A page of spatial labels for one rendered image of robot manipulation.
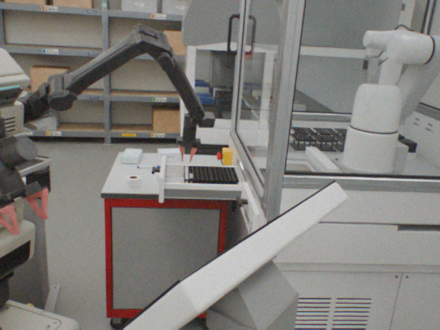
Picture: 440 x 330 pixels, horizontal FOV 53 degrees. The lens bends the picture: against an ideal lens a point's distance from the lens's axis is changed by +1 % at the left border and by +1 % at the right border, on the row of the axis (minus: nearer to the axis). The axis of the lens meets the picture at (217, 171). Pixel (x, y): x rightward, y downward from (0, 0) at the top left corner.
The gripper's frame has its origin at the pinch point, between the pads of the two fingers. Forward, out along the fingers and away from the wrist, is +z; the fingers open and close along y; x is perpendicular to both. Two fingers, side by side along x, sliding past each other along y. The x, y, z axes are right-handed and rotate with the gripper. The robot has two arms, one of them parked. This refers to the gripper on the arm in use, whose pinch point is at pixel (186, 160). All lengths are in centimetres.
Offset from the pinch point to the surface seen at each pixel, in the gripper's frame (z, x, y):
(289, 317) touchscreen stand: -7, -112, 17
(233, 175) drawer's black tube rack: 2.6, -7.5, 19.9
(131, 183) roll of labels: 17.3, 10.3, -23.3
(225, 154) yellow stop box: 3.6, 24.3, 19.8
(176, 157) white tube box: 16, 52, -3
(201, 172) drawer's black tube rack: 3.4, -4.8, 6.6
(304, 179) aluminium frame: -17, -60, 33
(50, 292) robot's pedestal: 97, 37, -65
